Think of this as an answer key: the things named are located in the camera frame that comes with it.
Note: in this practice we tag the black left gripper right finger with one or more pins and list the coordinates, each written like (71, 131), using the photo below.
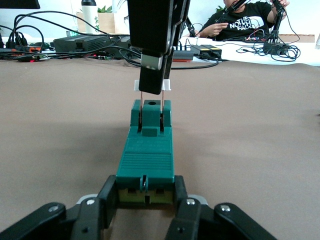
(192, 220)

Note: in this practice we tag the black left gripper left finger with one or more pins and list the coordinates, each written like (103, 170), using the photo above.
(85, 220)

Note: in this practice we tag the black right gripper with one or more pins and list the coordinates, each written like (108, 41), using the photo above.
(152, 22)

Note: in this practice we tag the person's right hand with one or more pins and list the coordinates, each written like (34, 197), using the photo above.
(220, 27)

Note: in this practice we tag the person's left hand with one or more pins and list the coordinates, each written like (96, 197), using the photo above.
(283, 3)

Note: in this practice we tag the black USB hub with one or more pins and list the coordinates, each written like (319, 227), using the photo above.
(183, 55)

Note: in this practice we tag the black power adapter yellow label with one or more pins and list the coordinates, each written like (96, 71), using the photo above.
(199, 51)
(214, 51)

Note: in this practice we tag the small black ribbed electronics box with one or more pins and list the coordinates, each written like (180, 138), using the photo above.
(120, 46)

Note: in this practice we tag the thin black stand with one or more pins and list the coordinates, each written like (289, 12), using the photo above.
(191, 28)

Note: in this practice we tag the wooden box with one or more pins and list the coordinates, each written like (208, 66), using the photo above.
(107, 23)

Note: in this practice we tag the large black ribbed electronics box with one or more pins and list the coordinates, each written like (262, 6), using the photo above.
(87, 43)

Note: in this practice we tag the green plant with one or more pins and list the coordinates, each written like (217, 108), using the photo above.
(104, 10)

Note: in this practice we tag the white bottle black cap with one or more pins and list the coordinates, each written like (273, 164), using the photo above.
(89, 18)

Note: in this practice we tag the person in black T-shirt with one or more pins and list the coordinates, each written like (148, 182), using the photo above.
(240, 30)

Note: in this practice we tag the green LED display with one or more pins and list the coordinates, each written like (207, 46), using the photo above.
(72, 33)

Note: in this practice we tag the brown table mat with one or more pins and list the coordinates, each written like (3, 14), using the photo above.
(50, 125)

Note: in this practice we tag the red circuit board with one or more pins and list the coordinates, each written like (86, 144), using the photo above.
(255, 38)

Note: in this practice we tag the orange black tool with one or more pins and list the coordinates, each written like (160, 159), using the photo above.
(20, 48)

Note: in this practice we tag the brown cardboard board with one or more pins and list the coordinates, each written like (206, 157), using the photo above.
(300, 38)

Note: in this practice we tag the black monitor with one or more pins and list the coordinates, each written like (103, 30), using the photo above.
(20, 3)

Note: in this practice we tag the red flat base plate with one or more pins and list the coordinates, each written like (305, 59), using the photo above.
(183, 60)

